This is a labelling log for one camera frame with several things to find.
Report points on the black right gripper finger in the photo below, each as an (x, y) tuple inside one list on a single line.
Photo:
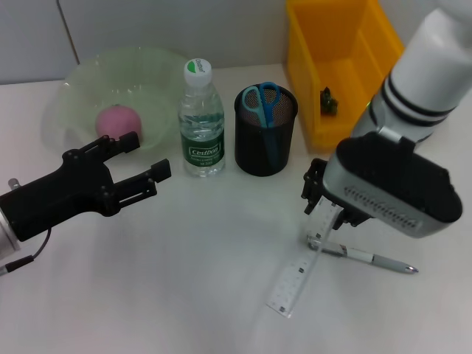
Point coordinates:
[(313, 184), (350, 217)]

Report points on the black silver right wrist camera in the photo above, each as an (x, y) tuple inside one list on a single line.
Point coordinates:
[(398, 191)]

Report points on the clear water bottle green label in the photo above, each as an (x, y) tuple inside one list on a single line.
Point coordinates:
[(203, 147)]

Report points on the clear plastic ruler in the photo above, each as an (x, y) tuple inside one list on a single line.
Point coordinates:
[(295, 280)]

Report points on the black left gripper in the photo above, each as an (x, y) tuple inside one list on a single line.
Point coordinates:
[(62, 195)]

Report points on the black mesh pen holder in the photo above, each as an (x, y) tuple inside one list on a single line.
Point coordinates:
[(254, 155)]

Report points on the silver grey pen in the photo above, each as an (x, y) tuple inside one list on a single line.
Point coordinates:
[(368, 256)]

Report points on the green glass fruit bowl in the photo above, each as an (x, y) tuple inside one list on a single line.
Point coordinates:
[(147, 70)]

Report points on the blue and teal scissors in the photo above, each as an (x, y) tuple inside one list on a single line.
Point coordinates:
[(263, 107)]

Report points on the pink peach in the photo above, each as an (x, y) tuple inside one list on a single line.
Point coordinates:
[(118, 121)]

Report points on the yellow plastic bin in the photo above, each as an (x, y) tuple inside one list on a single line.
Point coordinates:
[(332, 44)]

